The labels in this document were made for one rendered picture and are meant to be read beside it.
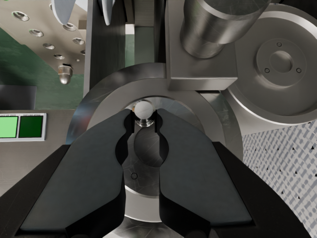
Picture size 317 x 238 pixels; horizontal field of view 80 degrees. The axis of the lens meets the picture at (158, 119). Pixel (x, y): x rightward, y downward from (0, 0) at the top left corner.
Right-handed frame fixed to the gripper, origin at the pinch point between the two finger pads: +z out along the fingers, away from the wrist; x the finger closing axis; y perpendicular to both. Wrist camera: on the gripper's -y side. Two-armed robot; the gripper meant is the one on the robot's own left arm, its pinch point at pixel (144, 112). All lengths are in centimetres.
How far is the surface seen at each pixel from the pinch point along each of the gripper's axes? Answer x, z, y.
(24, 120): -30.8, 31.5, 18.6
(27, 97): -219, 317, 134
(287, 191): 18.3, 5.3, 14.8
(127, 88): -1.5, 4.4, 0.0
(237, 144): 7.7, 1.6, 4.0
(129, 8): -3.7, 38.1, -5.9
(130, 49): -22, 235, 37
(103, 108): -3.5, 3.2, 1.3
